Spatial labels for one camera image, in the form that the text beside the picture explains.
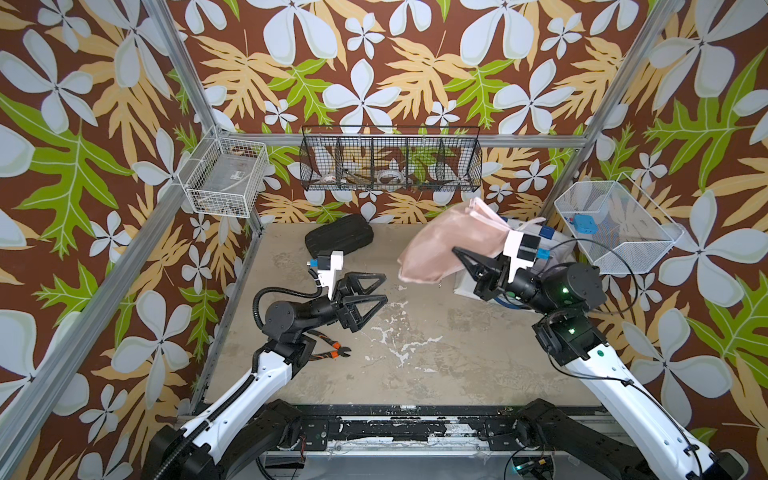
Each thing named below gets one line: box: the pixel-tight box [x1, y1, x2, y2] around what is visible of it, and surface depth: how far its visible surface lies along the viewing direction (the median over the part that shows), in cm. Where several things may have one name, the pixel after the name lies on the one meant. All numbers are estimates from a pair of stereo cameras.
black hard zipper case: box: [304, 214, 374, 257], surface depth 113 cm
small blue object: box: [574, 214, 598, 235], surface depth 87 cm
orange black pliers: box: [307, 330, 352, 361], surface depth 90 cm
